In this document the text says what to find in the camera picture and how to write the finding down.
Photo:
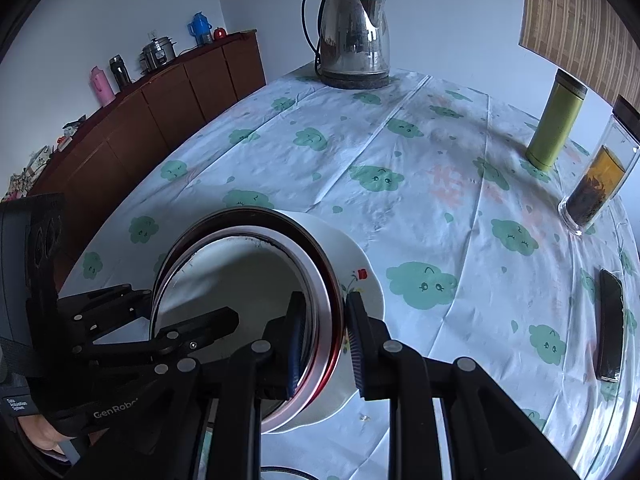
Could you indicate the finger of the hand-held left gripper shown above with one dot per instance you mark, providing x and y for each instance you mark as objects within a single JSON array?
[
  {"x": 200, "y": 327},
  {"x": 105, "y": 305}
]

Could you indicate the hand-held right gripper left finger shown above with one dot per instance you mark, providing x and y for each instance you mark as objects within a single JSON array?
[{"x": 295, "y": 350}]

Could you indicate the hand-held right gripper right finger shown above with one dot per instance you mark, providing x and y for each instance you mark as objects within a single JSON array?
[{"x": 356, "y": 345}]

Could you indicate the large red steel bowl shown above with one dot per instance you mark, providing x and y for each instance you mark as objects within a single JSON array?
[{"x": 332, "y": 310}]

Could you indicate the red flower white plate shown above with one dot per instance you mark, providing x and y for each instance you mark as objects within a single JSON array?
[{"x": 350, "y": 255}]

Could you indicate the person's left hand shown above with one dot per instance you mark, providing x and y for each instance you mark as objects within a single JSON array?
[{"x": 40, "y": 435}]

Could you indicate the pile of printed packets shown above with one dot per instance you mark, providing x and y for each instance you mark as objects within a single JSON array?
[{"x": 25, "y": 175}]

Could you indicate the small red white box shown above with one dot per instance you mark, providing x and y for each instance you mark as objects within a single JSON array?
[{"x": 62, "y": 142}]

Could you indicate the small dark box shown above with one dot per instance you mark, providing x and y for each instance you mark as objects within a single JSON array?
[{"x": 74, "y": 127}]

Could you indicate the brown wooden sideboard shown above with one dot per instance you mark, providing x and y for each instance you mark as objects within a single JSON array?
[{"x": 150, "y": 130}]

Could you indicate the pink thermos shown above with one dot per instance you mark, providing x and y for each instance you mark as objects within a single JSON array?
[{"x": 102, "y": 87}]

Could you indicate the black thermos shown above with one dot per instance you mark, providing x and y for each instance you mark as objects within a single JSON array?
[{"x": 120, "y": 74}]

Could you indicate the steel cooking pot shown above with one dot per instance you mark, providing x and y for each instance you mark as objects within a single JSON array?
[{"x": 159, "y": 55}]

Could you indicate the black phone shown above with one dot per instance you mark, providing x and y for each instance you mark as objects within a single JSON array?
[{"x": 611, "y": 325}]

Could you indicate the black kettle base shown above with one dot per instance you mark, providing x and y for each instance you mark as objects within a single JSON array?
[{"x": 355, "y": 81}]

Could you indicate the glass tea bottle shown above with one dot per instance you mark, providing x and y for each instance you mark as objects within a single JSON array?
[{"x": 595, "y": 185}]

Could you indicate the blue jug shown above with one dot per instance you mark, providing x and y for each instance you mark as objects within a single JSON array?
[{"x": 200, "y": 30}]

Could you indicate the red apple ornament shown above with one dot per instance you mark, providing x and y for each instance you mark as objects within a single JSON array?
[{"x": 220, "y": 34}]

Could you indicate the green thermos flask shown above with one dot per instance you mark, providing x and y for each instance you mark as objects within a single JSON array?
[{"x": 552, "y": 125}]

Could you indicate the steel electric kettle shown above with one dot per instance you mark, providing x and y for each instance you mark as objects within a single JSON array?
[{"x": 355, "y": 30}]

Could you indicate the bamboo window blind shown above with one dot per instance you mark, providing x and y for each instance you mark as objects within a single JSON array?
[{"x": 580, "y": 15}]

